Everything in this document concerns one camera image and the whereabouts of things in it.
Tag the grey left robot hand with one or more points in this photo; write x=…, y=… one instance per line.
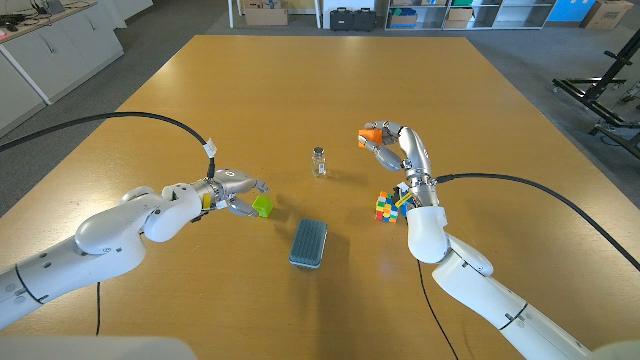
x=235, y=182

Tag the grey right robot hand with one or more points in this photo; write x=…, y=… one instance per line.
x=414, y=150

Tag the green magnetic block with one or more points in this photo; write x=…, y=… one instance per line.
x=264, y=206

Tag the orange magnetic block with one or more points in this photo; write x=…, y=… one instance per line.
x=371, y=137

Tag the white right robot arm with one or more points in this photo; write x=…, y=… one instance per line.
x=475, y=285

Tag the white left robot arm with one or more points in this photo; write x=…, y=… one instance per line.
x=100, y=240

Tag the multicoloured rubiks cube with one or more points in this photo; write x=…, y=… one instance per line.
x=385, y=210

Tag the glass salt shaker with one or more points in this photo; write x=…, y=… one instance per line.
x=318, y=164

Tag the blue-grey sponge block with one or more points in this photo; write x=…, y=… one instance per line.
x=308, y=243

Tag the black hard case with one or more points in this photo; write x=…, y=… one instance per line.
x=364, y=20
x=341, y=20

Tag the small cardboard box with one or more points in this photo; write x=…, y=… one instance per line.
x=457, y=17

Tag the white shelf unit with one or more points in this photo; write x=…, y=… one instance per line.
x=515, y=26

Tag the large cardboard box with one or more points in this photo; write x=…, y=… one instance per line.
x=265, y=16

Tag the blue panel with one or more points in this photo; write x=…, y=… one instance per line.
x=570, y=10

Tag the black metal stand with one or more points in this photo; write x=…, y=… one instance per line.
x=615, y=66

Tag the white cabinet row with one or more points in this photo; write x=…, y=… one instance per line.
x=50, y=55

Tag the printed cardboard box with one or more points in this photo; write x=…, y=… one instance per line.
x=607, y=14

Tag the grey desktop device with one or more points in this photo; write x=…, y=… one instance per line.
x=52, y=6

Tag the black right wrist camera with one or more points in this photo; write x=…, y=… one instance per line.
x=400, y=192

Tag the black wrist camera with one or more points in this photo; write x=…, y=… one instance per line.
x=400, y=192
x=199, y=218

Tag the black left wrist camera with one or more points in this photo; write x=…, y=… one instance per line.
x=199, y=218

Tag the white table frame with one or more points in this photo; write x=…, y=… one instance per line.
x=231, y=15

